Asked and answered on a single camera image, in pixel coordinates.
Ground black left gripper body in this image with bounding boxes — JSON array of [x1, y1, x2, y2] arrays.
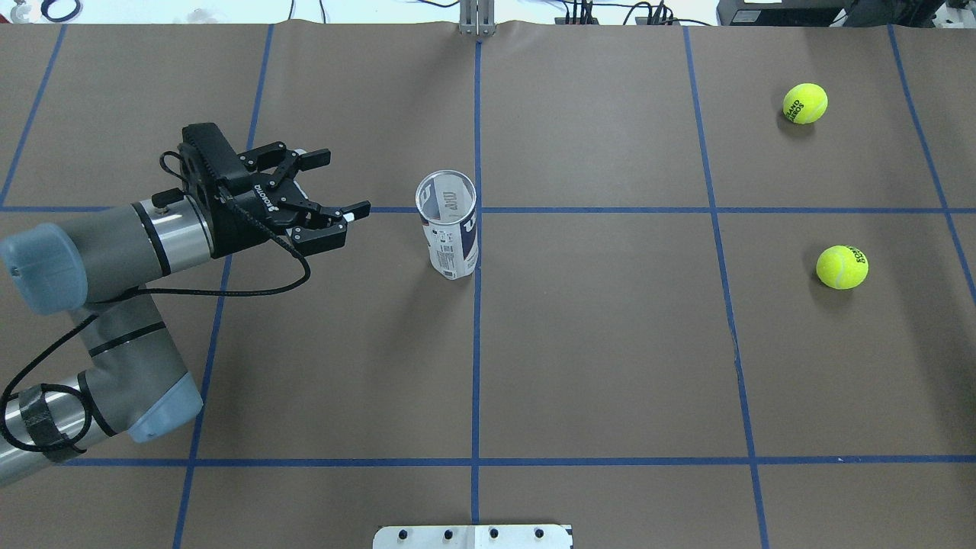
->
[[200, 172, 306, 259]]

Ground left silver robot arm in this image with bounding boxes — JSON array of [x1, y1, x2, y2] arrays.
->
[[2, 124, 371, 486]]

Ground white tennis ball can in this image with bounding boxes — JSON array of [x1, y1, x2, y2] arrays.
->
[[415, 170, 479, 281]]

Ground aluminium frame post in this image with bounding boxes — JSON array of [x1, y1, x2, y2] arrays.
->
[[457, 0, 497, 38]]

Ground tennis ball near desk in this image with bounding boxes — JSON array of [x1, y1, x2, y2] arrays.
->
[[782, 82, 829, 125]]

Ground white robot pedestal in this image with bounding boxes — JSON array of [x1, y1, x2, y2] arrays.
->
[[372, 524, 574, 548]]

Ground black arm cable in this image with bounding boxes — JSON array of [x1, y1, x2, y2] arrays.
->
[[0, 149, 312, 454]]

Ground tennis ball far from desk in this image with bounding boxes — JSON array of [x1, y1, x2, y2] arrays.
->
[[815, 246, 869, 291]]

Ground brown paper table cover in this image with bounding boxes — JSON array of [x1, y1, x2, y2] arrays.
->
[[2, 21, 974, 548]]

